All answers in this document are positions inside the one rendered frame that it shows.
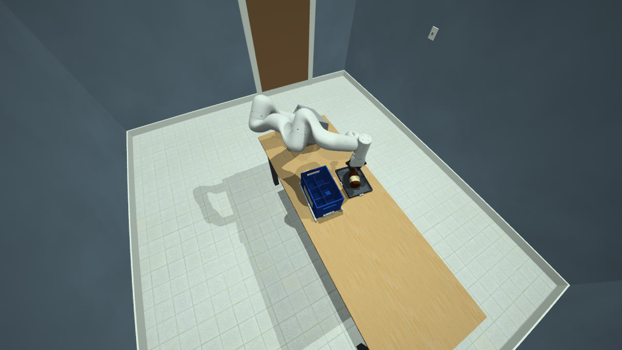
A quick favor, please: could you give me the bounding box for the brown glass bottle with beige label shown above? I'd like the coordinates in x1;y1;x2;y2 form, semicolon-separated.
349;168;361;188

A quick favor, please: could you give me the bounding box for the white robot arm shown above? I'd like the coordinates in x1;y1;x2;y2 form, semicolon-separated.
248;95;372;159

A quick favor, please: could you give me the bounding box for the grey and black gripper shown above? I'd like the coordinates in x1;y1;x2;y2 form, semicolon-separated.
346;154;367;171

